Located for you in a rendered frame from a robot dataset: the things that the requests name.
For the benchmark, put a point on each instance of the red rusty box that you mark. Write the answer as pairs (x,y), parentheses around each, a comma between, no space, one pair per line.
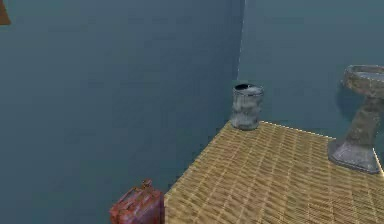
(138,206)

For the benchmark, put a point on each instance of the grey pedestal sink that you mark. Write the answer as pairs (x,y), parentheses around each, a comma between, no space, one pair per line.
(361,133)

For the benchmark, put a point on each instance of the grey metal bin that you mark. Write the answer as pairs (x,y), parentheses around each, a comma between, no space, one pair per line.
(246,108)

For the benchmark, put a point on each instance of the brown framed picture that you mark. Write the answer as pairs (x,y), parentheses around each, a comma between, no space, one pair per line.
(3,16)

